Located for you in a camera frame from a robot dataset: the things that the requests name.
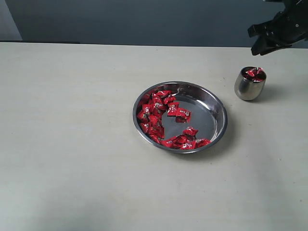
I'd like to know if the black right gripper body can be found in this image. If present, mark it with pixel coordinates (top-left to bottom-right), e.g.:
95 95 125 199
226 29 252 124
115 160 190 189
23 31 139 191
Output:
248 0 308 45

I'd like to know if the round stainless steel plate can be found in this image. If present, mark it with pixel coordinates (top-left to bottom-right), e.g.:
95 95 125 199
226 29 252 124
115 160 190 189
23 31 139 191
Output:
132 81 228 154

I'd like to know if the red candy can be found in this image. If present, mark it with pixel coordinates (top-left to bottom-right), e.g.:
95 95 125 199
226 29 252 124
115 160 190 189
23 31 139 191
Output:
245 67 264 78
182 126 198 137
172 135 188 146
252 73 266 82
167 102 180 116
142 103 154 116
176 108 192 123
152 90 171 99
180 141 196 150
195 138 211 149
137 110 149 123

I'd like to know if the stainless steel cup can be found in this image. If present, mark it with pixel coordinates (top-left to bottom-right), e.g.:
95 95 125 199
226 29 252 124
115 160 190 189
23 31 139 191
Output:
234 66 266 101

